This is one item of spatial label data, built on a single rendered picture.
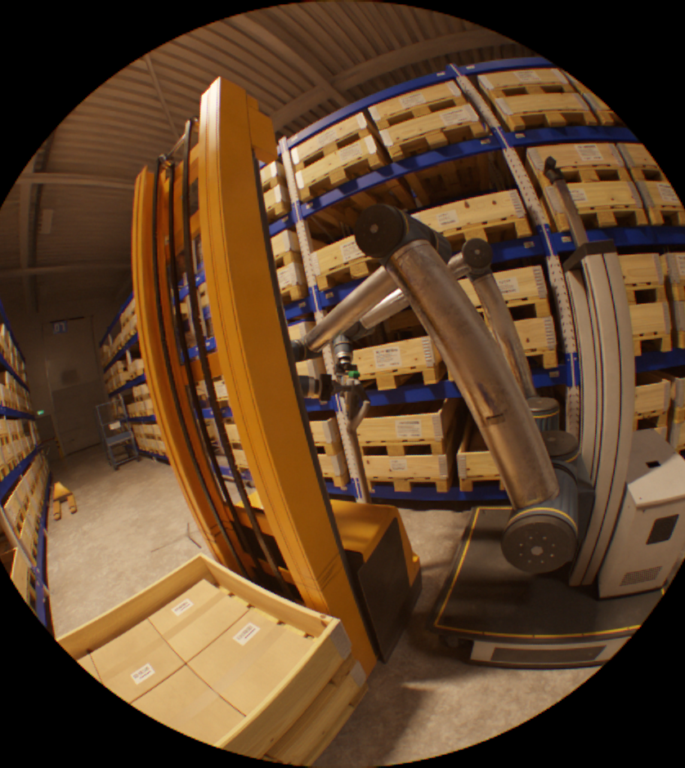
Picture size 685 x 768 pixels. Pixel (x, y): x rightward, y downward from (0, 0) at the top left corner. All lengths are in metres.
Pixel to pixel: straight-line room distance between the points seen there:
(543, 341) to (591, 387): 0.75
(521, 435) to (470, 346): 0.23
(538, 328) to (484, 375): 1.38
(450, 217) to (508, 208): 0.42
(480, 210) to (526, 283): 0.58
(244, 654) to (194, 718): 0.32
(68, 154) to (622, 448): 9.53
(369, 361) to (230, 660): 2.02
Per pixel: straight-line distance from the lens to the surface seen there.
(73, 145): 8.42
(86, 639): 1.51
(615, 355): 1.01
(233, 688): 1.06
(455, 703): 1.59
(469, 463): 2.18
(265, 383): 0.64
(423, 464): 2.23
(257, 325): 0.66
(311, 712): 1.17
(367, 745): 1.57
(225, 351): 0.69
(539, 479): 0.69
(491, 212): 2.07
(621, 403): 1.06
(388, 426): 2.19
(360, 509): 1.18
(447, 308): 0.62
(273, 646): 1.09
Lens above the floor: 1.54
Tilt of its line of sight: 7 degrees down
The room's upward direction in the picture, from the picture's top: 12 degrees counter-clockwise
